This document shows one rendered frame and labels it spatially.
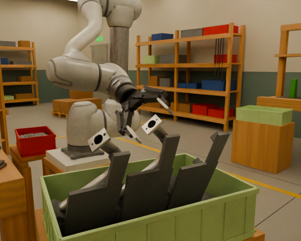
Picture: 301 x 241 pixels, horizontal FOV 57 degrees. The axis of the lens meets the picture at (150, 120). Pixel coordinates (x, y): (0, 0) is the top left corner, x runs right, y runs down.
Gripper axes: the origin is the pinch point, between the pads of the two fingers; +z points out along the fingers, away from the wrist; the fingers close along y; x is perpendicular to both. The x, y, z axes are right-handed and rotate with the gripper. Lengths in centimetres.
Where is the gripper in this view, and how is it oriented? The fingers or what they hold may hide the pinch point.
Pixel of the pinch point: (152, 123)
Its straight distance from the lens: 81.1
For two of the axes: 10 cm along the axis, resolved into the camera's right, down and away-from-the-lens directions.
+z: 4.4, 5.0, -7.5
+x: 5.1, 5.5, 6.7
